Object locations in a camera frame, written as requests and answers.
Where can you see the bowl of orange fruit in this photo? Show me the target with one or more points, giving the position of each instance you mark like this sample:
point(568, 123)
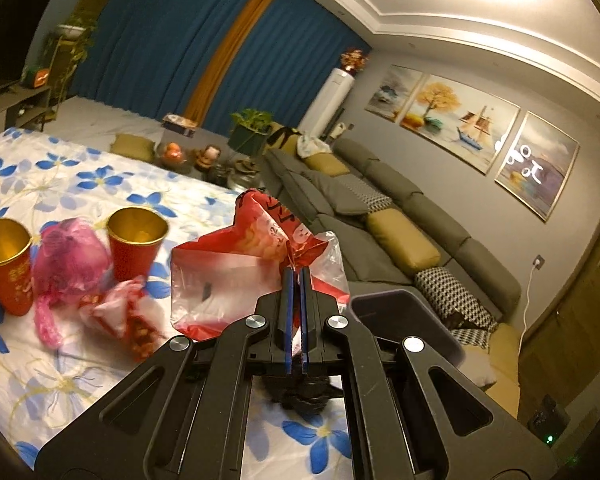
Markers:
point(174, 154)

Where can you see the flat printed box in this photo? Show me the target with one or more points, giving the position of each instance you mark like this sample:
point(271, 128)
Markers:
point(179, 124)

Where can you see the metal plant stand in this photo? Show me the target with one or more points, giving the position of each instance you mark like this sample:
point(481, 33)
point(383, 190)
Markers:
point(55, 80)

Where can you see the dark coffee table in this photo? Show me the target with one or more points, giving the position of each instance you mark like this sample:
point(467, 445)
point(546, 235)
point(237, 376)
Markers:
point(192, 172)

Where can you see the white cloth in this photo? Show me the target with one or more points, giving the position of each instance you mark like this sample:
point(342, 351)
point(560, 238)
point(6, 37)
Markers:
point(312, 146)

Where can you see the red printed wrapper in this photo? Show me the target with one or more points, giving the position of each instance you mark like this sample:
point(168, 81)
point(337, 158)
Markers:
point(130, 325)

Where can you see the small orange box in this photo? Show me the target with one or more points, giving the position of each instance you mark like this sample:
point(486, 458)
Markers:
point(35, 77)

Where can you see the dark teapot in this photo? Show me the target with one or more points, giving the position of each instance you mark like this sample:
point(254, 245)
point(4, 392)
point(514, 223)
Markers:
point(242, 175)

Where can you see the dark grey pillow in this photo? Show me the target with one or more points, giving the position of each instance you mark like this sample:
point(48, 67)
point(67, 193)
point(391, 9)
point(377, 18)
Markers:
point(320, 192)

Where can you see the white standing air conditioner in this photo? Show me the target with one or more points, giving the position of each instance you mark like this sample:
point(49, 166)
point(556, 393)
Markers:
point(327, 100)

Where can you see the large pink plastic bag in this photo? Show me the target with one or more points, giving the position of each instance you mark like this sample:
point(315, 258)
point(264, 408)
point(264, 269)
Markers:
point(65, 265)

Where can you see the red paper cup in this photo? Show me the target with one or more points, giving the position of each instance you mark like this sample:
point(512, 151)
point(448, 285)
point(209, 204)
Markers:
point(7, 280)
point(132, 260)

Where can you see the yellow floor cushion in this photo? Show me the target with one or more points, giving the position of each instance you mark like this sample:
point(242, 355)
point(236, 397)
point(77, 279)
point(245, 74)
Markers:
point(132, 147)

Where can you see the trailing plant in white pot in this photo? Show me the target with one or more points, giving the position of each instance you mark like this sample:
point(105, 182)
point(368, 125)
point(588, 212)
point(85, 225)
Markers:
point(75, 30)

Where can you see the black device with green light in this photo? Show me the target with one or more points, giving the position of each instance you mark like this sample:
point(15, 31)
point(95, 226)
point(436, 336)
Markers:
point(547, 417)

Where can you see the framed painting with light glare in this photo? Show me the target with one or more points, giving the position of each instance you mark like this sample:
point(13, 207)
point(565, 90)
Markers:
point(537, 165)

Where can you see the small houndstooth pillow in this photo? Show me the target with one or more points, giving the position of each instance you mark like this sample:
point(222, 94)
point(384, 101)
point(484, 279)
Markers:
point(376, 200)

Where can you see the leafy plant in dark pot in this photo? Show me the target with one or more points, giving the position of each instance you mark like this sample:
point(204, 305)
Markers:
point(250, 137)

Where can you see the orange curtain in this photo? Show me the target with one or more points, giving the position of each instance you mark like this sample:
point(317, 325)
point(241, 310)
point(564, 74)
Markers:
point(235, 45)

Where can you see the wooden door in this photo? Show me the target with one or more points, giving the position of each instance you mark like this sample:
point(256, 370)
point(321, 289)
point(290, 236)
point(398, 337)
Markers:
point(585, 310)

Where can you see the black television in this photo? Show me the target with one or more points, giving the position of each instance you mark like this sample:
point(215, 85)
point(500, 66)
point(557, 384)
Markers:
point(10, 25)

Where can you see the large yellow pillow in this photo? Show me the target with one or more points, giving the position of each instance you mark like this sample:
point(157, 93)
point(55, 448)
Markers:
point(405, 237)

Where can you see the white jug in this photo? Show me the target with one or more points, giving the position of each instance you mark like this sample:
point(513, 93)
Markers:
point(341, 131)

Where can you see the large houndstooth pillow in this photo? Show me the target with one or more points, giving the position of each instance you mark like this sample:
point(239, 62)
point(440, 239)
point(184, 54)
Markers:
point(452, 295)

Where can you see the light grey pillow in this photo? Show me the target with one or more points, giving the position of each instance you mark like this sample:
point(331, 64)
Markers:
point(475, 366)

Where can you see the wall socket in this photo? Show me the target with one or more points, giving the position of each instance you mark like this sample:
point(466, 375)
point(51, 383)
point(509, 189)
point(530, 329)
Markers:
point(537, 262)

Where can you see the striped houndstooth pillow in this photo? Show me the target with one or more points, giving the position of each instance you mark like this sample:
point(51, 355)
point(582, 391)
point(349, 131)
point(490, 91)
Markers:
point(472, 336)

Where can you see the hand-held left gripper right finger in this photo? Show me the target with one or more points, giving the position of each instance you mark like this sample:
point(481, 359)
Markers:
point(305, 310)

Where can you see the blue curtain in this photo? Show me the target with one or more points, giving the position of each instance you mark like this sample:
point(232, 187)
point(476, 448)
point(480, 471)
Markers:
point(290, 60)
point(155, 35)

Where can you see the small framed landscape painting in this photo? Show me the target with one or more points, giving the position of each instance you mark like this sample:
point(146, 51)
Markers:
point(395, 92)

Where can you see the red and white plastic bag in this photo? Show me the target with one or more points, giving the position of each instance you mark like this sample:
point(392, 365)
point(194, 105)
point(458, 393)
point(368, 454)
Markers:
point(240, 270)

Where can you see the red and gold flower ornament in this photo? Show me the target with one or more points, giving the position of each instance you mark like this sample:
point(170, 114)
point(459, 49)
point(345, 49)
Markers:
point(355, 59)

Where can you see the blue floral bedsheet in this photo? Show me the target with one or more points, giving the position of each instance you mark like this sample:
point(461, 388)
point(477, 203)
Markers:
point(105, 195)

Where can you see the wide framed sailboat painting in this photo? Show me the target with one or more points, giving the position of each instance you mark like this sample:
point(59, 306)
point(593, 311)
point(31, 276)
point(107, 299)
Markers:
point(460, 120)

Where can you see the dark grey plastic bin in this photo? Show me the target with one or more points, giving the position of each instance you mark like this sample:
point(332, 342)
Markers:
point(405, 315)

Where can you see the grey sectional sofa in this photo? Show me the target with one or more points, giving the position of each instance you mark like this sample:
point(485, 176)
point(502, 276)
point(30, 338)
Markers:
point(415, 195)

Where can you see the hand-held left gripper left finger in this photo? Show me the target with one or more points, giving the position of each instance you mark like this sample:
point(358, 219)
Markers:
point(290, 310)

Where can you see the small yellow pillow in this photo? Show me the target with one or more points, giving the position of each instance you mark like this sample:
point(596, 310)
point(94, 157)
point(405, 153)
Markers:
point(325, 163)

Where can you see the grey television stand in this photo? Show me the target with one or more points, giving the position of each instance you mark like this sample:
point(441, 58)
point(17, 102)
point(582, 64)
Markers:
point(10, 110)

